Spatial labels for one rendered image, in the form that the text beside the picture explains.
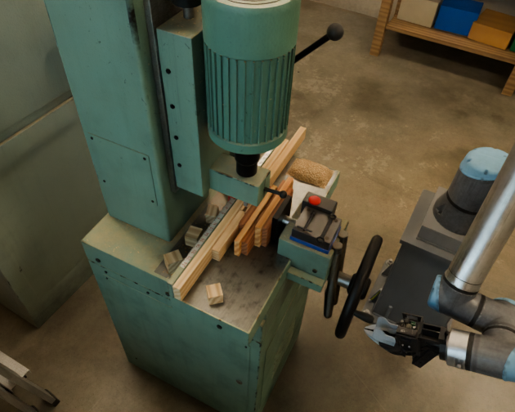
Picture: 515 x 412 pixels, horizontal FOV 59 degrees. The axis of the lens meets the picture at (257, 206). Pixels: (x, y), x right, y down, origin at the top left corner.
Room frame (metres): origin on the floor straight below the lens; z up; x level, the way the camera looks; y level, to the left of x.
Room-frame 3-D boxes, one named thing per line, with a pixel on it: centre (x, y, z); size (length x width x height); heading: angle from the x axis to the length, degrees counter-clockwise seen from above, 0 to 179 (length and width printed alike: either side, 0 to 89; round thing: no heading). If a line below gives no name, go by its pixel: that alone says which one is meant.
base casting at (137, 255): (0.86, 0.14, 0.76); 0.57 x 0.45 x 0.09; 66
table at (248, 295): (0.77, -0.07, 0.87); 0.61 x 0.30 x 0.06; 156
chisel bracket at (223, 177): (0.82, 0.05, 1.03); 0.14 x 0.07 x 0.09; 66
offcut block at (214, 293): (0.56, 0.09, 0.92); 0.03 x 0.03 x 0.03; 17
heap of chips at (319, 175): (1.00, -0.15, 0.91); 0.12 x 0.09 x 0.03; 66
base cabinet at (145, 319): (0.86, 0.14, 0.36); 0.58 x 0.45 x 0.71; 66
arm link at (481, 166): (1.12, -0.74, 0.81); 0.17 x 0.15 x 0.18; 61
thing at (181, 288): (0.82, 0.05, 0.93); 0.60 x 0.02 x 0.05; 156
